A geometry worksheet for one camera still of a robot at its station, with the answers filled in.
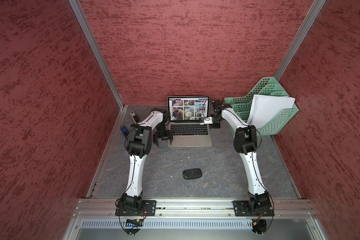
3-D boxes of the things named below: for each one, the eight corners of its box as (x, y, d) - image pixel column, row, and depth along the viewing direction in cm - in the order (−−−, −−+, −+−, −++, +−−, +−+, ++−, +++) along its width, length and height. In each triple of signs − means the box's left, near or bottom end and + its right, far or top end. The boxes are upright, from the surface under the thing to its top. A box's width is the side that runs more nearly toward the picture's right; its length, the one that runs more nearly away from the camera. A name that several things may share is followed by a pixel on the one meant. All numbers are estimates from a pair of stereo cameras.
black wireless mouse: (183, 179, 85) (183, 178, 83) (182, 171, 89) (182, 169, 87) (202, 177, 86) (202, 176, 84) (200, 169, 90) (200, 167, 88)
